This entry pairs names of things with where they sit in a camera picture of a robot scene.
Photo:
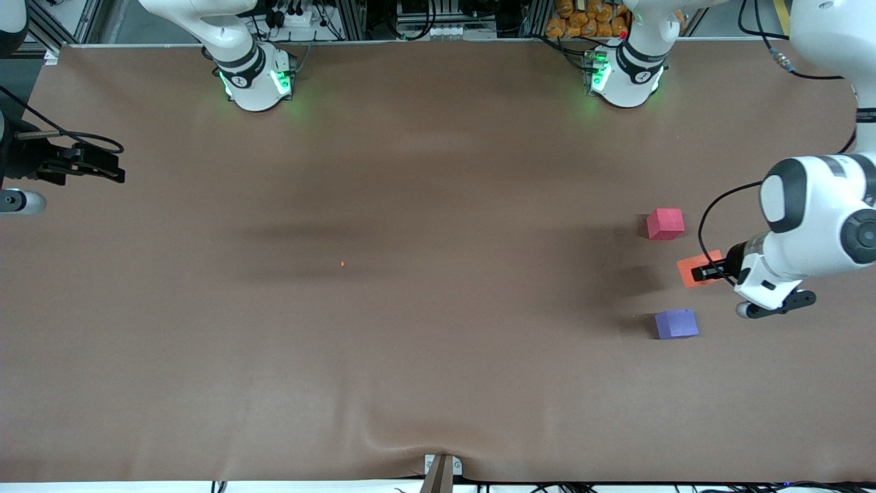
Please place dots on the brown table cover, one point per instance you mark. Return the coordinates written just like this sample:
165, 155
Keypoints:
438, 171

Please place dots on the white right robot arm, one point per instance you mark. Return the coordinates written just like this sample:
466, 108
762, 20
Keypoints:
250, 82

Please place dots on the red foam block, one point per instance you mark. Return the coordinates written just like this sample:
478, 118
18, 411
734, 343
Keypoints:
665, 222

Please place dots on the row of white plugs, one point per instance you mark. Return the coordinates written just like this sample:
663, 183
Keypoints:
465, 32

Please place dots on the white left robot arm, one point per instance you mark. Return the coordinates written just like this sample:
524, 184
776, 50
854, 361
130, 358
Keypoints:
821, 205

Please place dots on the metal clamp bracket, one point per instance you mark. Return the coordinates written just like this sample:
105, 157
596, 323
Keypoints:
438, 476

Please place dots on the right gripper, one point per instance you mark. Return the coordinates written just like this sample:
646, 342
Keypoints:
26, 159

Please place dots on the white power strip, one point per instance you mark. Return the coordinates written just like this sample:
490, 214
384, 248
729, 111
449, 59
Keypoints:
294, 17

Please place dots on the aluminium frame strut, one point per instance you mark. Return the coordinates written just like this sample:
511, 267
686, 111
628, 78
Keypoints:
41, 34

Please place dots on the purple foam block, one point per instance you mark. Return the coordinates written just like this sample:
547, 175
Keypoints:
676, 323

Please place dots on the orange foam block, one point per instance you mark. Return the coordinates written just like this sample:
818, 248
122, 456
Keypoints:
701, 261

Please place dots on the bag of orange items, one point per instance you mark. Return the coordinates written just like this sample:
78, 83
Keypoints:
582, 24

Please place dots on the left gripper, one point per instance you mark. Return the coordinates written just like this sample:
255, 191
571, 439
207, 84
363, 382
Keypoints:
733, 259

